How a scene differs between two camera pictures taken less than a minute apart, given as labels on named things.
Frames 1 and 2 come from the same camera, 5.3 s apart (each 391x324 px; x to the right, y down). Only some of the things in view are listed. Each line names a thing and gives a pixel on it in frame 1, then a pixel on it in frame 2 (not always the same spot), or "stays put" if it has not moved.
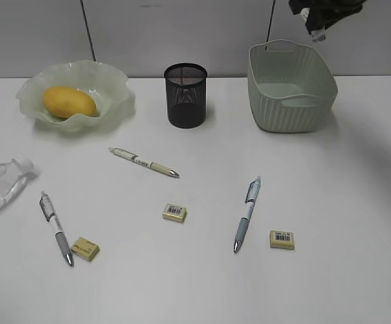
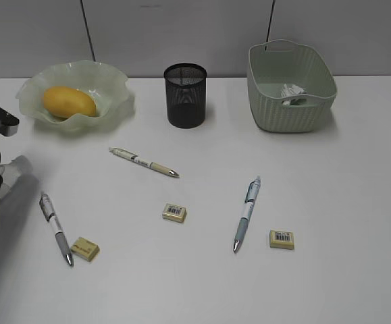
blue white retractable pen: (252, 193) stays put
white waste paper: (317, 36) → (291, 90)
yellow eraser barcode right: (282, 239) stays put
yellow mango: (65, 102) stays put
